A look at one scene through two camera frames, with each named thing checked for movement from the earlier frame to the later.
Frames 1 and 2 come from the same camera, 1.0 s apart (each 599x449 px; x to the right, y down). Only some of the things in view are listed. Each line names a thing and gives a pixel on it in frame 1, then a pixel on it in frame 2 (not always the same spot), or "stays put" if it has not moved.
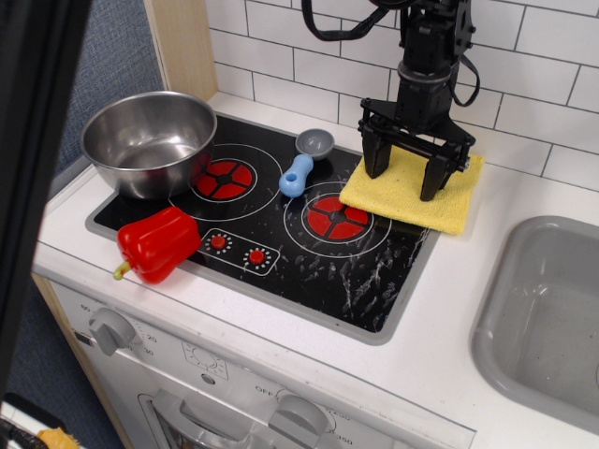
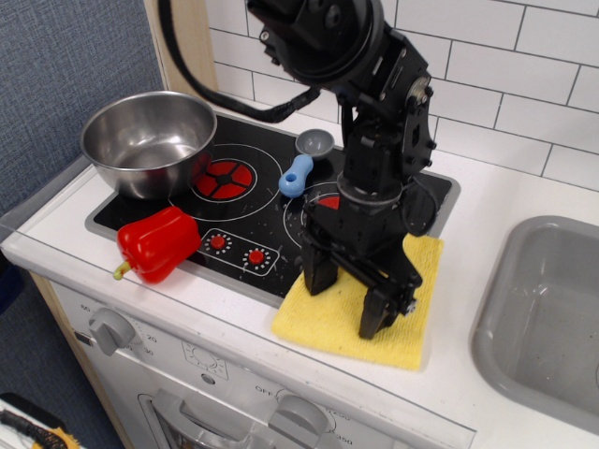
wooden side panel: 180,36 stays put
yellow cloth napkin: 398,192 -> 332,321
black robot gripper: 420,120 -> 360,230
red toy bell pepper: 155,245 stays put
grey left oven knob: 110,330 stays put
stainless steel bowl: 149,142 stays put
